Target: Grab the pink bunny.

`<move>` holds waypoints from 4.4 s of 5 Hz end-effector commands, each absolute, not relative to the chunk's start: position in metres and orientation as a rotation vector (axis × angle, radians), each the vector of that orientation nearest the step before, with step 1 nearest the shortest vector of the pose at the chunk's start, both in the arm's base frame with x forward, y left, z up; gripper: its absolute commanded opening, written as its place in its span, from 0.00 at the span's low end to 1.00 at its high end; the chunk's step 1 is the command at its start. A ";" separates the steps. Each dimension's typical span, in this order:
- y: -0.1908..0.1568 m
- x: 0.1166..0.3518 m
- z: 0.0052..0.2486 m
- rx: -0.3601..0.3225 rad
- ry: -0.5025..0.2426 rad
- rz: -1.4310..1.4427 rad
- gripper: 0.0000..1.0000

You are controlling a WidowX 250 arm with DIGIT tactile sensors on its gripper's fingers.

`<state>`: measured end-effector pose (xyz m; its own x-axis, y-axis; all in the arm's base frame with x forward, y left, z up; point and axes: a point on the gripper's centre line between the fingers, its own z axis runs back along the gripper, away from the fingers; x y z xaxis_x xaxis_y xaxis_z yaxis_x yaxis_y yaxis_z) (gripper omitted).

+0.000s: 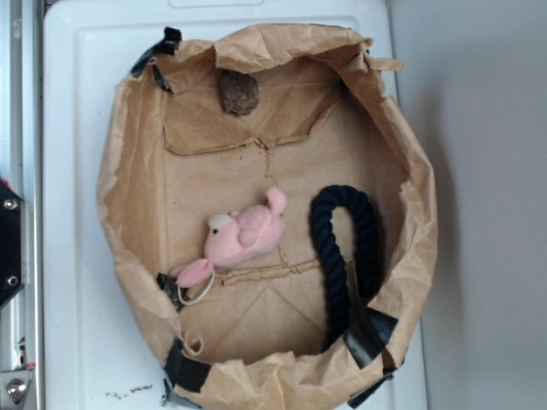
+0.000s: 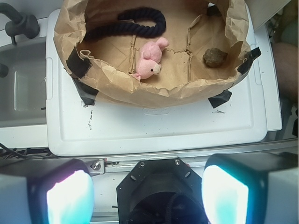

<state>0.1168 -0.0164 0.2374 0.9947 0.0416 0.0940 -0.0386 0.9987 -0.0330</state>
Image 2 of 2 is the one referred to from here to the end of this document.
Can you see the brown paper bag tray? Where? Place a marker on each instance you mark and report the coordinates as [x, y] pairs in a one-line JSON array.
[[99, 42]]

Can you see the grey sink basin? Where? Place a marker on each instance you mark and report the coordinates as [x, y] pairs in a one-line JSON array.
[[23, 89]]

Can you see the brown rock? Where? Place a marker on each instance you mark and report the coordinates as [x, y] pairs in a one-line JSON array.
[[214, 57]]

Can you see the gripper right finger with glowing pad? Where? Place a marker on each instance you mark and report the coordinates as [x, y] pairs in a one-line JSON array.
[[251, 188]]

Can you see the black octagonal mount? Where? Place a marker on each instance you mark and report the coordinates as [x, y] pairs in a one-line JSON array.
[[164, 191]]

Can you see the black faucet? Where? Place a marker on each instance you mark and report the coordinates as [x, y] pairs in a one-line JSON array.
[[20, 23]]

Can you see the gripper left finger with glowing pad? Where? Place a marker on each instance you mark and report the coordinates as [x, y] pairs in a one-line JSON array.
[[46, 191]]

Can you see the white plastic bin lid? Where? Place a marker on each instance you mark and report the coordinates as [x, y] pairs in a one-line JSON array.
[[75, 129]]

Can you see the pink plush bunny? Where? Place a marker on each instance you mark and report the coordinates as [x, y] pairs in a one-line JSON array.
[[150, 58]]

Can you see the aluminium frame rail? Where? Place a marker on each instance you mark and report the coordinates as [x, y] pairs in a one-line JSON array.
[[196, 158]]

